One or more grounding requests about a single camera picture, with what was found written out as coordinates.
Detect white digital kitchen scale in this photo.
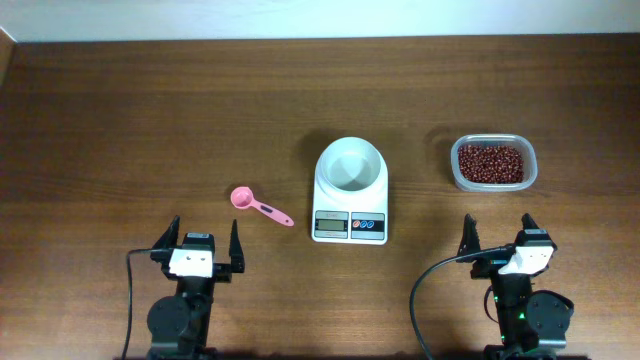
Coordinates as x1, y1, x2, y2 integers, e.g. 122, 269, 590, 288
311, 172, 389, 245

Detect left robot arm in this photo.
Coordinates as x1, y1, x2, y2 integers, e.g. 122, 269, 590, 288
146, 217, 245, 360

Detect red adzuki beans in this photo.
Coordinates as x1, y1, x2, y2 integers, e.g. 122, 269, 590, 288
457, 145, 524, 184

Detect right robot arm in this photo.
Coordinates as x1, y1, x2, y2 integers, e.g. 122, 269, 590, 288
458, 214, 574, 359

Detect pink measuring scoop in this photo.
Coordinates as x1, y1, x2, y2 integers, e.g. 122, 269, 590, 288
230, 186, 295, 227

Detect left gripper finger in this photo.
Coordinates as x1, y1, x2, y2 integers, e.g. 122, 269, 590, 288
151, 215, 180, 250
229, 219, 245, 273

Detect white round bowl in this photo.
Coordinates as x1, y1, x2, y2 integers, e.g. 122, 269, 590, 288
315, 137, 388, 194

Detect clear plastic container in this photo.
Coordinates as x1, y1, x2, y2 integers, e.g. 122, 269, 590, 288
450, 134, 538, 192

